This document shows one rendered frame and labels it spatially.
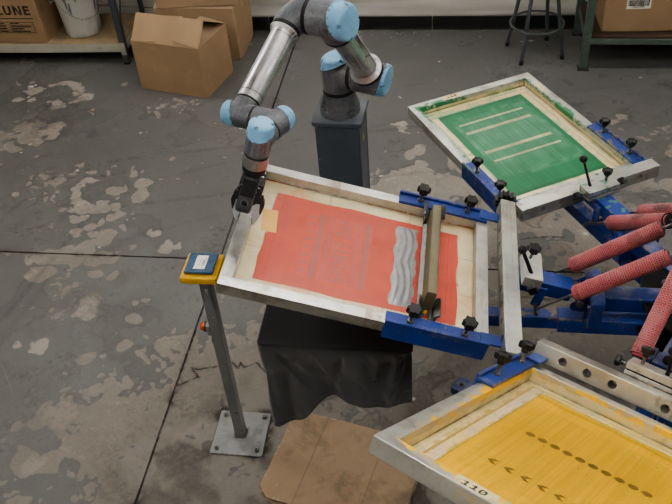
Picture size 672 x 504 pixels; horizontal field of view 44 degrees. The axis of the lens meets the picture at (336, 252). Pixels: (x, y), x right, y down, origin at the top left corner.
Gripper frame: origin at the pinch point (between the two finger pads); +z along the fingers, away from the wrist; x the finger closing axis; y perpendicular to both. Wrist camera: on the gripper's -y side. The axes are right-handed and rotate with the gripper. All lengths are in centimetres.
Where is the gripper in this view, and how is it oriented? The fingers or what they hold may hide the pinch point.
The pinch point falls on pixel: (244, 220)
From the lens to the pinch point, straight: 255.6
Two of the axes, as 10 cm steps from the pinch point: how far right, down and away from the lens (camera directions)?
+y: 1.3, -6.6, 7.4
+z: -2.0, 7.1, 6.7
